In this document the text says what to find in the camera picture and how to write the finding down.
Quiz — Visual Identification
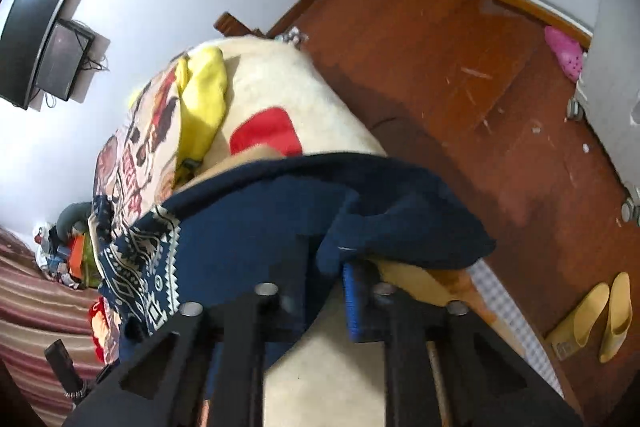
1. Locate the wooden bed post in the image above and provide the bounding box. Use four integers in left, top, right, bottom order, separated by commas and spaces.
214, 12, 265, 39

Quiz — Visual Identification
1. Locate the navy patterned garment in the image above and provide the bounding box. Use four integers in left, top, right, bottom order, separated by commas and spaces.
92, 153, 497, 358

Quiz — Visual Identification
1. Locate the red striped bedding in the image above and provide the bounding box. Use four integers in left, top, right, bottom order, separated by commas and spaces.
0, 227, 107, 427

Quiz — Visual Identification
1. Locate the small black monitor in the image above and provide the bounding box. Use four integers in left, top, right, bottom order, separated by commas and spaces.
34, 19, 96, 102

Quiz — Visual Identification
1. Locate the black wall television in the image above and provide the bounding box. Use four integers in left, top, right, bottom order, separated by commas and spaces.
0, 0, 70, 110

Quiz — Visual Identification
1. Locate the pink slipper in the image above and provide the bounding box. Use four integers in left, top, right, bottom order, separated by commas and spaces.
544, 25, 586, 83

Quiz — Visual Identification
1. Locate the printed blanket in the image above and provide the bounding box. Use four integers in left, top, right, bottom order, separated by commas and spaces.
92, 36, 453, 427

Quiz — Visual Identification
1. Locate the yellow slipper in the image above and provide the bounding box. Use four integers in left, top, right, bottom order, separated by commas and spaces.
545, 282, 612, 361
598, 272, 634, 364

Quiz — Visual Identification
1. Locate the patterned cloth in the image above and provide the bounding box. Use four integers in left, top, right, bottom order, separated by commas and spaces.
274, 26, 310, 52

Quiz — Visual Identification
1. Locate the yellow garment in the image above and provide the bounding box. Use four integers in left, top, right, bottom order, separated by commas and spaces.
127, 46, 232, 174

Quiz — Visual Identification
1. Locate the checkered white sheet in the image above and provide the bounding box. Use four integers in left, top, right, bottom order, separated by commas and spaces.
467, 259, 564, 400

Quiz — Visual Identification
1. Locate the grey wall mount panel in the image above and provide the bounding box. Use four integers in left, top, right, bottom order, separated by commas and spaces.
37, 0, 112, 114

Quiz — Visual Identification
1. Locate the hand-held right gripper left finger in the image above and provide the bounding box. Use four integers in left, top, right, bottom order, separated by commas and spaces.
65, 283, 280, 427

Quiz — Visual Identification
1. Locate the black cable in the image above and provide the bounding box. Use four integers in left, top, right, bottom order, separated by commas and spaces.
80, 53, 110, 74

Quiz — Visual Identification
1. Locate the bedside clutter pile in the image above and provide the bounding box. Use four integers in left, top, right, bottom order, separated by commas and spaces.
32, 202, 102, 291

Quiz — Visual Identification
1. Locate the red cloth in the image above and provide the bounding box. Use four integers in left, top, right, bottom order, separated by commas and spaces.
88, 297, 122, 364

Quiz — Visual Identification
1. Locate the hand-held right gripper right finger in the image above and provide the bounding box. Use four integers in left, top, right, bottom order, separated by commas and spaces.
342, 262, 586, 427

